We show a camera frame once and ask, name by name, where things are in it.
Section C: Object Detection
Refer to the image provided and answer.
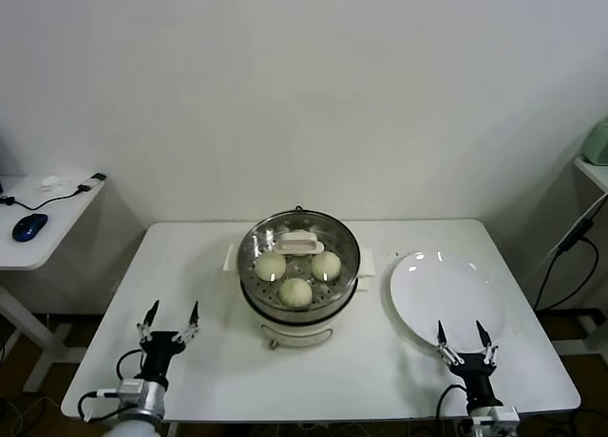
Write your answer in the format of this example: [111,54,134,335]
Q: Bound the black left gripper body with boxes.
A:
[141,331,186,386]

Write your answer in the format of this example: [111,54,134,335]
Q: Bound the blue computer mouse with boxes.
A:
[10,212,48,242]

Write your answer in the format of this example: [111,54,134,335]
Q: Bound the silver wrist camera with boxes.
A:
[97,378,151,404]
[491,406,522,429]

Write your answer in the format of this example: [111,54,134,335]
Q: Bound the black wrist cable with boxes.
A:
[77,349,144,423]
[435,384,470,418]

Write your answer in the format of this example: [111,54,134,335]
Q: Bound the pale green appliance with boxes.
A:
[581,116,608,166]

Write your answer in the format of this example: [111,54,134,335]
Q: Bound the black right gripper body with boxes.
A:
[448,353,498,410]

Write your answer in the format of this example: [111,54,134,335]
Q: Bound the black inline power adapter cable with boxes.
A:
[531,218,600,313]

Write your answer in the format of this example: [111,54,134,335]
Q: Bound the white side desk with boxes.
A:
[0,173,108,393]

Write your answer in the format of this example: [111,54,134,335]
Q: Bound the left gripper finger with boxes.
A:
[171,301,200,345]
[136,299,162,346]

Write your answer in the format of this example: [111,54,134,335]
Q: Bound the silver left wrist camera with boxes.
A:
[97,378,151,404]

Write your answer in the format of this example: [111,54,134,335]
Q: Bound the white electric cooker base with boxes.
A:
[222,244,376,351]

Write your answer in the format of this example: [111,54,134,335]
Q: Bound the stainless steel steamer basket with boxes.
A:
[236,211,361,324]

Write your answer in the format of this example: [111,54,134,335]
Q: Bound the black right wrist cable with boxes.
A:
[435,384,470,418]

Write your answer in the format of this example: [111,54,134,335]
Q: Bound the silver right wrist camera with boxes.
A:
[491,406,522,429]

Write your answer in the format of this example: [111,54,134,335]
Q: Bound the thin white cable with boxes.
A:
[527,198,603,276]

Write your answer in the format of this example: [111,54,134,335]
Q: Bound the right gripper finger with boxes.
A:
[474,320,500,368]
[435,319,465,368]

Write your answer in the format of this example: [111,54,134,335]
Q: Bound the white shelf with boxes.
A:
[573,155,608,194]

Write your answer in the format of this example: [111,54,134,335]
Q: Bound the white round plate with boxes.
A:
[388,250,507,353]

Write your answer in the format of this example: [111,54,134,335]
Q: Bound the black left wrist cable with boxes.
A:
[77,349,144,423]

